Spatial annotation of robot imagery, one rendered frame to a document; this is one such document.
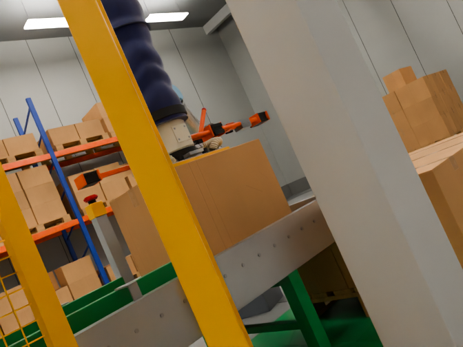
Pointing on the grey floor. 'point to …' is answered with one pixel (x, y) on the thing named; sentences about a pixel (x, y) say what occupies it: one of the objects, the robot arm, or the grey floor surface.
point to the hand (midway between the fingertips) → (215, 131)
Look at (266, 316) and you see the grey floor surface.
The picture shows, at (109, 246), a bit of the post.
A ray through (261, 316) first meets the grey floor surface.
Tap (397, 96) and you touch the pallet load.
